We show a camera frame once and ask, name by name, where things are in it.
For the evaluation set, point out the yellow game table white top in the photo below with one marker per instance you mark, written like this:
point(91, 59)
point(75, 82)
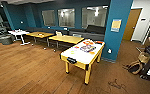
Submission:
point(81, 57)

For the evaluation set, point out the grey chair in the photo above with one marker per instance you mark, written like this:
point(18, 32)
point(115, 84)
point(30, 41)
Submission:
point(77, 35)

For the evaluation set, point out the yellow wooden table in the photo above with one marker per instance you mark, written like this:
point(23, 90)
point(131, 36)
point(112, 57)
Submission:
point(66, 39)
point(39, 34)

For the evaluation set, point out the blue colourful puzzle box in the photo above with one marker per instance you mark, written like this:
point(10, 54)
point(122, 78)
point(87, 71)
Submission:
point(87, 48)

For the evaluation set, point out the orange plastic bowl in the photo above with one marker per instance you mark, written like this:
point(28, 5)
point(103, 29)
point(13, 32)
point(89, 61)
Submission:
point(92, 53)

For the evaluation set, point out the dark grey sofa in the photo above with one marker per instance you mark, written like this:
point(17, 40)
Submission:
point(87, 32)

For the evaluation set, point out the silver laptop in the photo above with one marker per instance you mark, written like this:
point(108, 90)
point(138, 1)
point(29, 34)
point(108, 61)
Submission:
point(59, 33)

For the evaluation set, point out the black red flat case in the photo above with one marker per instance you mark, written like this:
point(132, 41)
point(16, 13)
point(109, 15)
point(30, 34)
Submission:
point(99, 42)

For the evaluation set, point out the interior window grey blind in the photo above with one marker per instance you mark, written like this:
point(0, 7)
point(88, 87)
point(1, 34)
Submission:
point(94, 16)
point(48, 17)
point(66, 17)

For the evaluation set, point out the small white table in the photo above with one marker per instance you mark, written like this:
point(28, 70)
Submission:
point(18, 32)

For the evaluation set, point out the brown wooden door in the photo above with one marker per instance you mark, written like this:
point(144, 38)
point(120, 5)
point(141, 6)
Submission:
point(131, 25)

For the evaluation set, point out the grey round trash can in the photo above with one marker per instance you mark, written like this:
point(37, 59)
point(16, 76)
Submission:
point(5, 39)

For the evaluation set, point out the low white wall outlet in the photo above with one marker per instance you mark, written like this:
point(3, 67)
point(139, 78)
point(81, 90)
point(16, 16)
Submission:
point(109, 50)

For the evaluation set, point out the yellow wall sign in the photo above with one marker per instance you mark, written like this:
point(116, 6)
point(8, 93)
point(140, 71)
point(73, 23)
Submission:
point(116, 25)

